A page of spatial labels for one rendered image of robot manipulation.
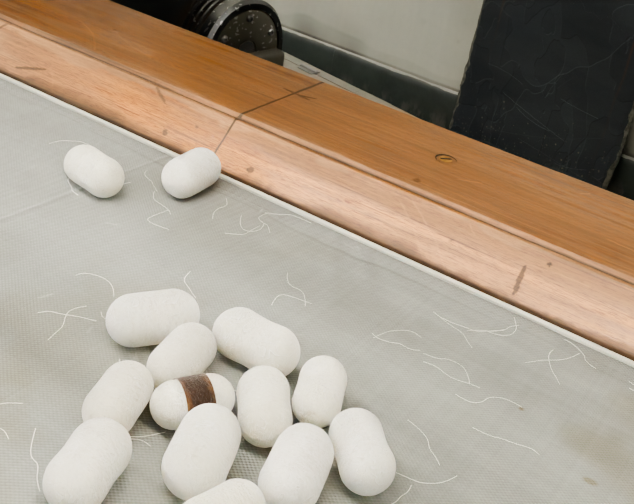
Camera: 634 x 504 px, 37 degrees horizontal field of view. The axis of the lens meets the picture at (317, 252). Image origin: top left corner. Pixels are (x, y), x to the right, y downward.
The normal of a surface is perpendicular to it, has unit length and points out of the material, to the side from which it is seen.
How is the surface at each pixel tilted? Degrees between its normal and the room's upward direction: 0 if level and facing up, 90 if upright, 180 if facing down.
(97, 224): 0
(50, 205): 0
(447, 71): 89
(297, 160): 45
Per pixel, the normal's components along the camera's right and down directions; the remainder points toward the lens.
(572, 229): 0.15, -0.85
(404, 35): -0.56, 0.32
